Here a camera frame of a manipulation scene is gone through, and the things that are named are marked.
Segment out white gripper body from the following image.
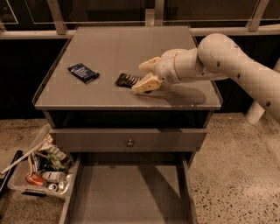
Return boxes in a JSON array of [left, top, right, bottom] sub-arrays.
[[155, 49, 186, 84]]

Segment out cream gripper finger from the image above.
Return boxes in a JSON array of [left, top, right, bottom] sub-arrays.
[[132, 73, 162, 93], [138, 57, 160, 73]]

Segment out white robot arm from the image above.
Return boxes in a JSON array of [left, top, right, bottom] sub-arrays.
[[132, 33, 280, 121]]

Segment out round metal drawer knob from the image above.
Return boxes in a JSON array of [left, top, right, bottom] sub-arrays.
[[126, 139, 134, 147]]

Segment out grey drawer cabinet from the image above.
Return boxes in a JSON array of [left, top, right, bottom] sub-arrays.
[[31, 25, 224, 224]]

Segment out grey top drawer front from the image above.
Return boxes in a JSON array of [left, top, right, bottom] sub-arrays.
[[49, 129, 207, 152]]

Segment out open grey middle drawer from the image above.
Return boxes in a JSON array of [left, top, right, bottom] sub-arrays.
[[59, 152, 199, 224]]

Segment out green white snack bag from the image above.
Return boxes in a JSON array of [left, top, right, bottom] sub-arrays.
[[38, 142, 70, 171]]

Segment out white can in bin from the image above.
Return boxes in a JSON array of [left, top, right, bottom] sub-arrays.
[[41, 171, 66, 183]]

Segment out orange snack packet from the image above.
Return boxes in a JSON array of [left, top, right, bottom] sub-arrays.
[[25, 173, 46, 187]]

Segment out clear plastic storage bin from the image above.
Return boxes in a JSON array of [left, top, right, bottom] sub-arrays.
[[8, 124, 76, 199]]

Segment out metal window railing frame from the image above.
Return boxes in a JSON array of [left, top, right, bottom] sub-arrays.
[[0, 0, 280, 39]]

